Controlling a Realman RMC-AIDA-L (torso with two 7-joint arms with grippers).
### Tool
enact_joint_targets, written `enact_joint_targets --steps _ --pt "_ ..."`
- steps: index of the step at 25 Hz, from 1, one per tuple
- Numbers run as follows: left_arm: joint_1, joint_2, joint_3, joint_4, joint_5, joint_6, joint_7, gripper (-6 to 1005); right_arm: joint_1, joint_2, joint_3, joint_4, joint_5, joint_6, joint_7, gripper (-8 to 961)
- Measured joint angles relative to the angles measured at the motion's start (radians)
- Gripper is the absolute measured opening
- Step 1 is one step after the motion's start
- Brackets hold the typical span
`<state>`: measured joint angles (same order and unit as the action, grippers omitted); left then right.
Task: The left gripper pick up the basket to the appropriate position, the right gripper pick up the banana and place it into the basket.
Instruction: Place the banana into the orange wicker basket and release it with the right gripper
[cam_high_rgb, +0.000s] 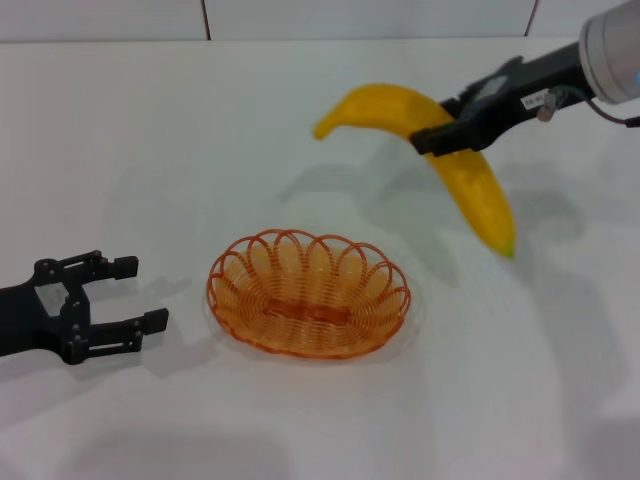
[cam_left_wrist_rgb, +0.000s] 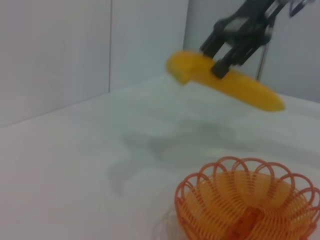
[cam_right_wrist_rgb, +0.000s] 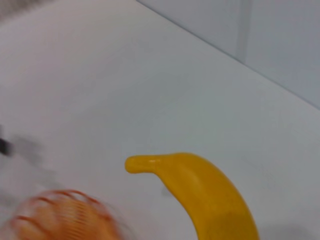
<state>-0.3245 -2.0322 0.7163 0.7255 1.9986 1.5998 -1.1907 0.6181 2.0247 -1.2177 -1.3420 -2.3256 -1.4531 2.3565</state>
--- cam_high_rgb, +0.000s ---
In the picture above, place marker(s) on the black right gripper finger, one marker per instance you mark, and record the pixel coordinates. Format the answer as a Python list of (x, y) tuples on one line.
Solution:
[(451, 109), (440, 140)]

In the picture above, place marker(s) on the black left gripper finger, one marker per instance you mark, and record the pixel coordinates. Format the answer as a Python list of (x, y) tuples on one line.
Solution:
[(155, 321), (125, 266)]

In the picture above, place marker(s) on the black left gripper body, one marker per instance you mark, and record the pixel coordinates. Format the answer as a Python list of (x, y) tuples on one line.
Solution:
[(25, 315)]

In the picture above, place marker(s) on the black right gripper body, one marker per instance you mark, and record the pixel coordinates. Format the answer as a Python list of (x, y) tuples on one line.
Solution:
[(545, 70)]

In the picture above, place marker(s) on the yellow banana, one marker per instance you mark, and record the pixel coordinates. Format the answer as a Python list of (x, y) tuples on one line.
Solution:
[(390, 105)]

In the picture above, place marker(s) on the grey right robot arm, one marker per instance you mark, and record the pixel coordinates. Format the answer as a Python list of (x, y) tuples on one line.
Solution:
[(612, 50)]

